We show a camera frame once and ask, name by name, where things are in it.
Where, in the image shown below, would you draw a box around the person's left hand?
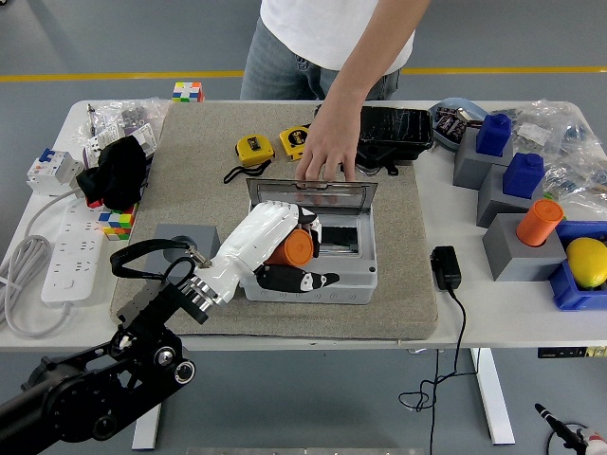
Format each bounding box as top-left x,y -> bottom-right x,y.
294,107 -> 365,206

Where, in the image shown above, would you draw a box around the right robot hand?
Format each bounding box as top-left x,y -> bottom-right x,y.
534,402 -> 607,455

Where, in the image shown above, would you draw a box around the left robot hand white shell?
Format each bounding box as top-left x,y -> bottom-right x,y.
198,200 -> 341,304

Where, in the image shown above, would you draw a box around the orange cylinder battery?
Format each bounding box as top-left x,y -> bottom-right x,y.
267,228 -> 315,266
515,198 -> 566,248

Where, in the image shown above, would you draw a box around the transparent hinged box lid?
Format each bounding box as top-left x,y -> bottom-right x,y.
246,178 -> 379,222

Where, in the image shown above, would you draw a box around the grey plastic junction box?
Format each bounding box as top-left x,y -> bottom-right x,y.
239,208 -> 379,305

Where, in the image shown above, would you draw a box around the grey block holder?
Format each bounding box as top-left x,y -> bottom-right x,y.
482,212 -> 568,283
452,126 -> 516,191
475,163 -> 546,228
150,222 -> 222,285

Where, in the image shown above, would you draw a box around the black plastic tray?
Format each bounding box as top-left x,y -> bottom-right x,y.
313,103 -> 435,176

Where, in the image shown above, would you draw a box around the table height control panel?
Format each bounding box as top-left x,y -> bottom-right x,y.
537,346 -> 607,360

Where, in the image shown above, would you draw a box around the white table leg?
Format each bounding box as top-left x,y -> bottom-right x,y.
131,350 -> 171,450
469,348 -> 517,446

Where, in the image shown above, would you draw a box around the grey-brown felt mat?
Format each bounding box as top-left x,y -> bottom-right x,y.
109,101 -> 440,340

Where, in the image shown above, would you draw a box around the dark snack packets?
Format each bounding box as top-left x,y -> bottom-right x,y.
434,106 -> 469,141

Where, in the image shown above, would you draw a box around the light blue bowl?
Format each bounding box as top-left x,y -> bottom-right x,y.
429,97 -> 489,153

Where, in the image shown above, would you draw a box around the Rubik's cube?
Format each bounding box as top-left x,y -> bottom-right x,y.
172,81 -> 207,103
98,203 -> 138,242

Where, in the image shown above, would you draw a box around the blue plastic bin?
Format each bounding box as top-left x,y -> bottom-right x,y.
548,220 -> 607,312

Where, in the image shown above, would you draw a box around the white terminal modules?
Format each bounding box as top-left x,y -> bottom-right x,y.
83,122 -> 160,165

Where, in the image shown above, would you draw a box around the black cloth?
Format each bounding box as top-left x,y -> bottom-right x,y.
75,136 -> 149,210

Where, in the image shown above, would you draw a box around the blue plastic block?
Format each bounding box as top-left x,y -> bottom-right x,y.
475,113 -> 514,157
502,152 -> 545,200

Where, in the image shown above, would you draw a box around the black power adapter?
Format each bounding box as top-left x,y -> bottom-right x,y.
430,245 -> 464,291

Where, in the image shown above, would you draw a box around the yellow lemon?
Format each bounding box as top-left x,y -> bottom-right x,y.
566,237 -> 607,290

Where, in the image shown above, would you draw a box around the white power strip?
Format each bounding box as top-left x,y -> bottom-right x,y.
41,197 -> 114,304

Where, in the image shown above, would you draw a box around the clear bags of hardware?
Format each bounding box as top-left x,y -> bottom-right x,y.
70,97 -> 172,148

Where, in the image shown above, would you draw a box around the white circuit breaker blue lever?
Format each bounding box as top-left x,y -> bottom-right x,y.
26,147 -> 86,195

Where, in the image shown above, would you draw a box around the clear bags of small parts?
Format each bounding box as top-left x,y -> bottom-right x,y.
492,98 -> 607,209

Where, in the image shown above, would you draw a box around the yellow tape measure black strap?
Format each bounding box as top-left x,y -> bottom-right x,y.
223,135 -> 276,185

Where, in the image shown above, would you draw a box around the thin black adapter cord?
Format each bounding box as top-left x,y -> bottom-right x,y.
396,286 -> 481,455

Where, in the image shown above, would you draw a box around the thick white power cable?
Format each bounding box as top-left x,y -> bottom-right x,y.
0,188 -> 85,338

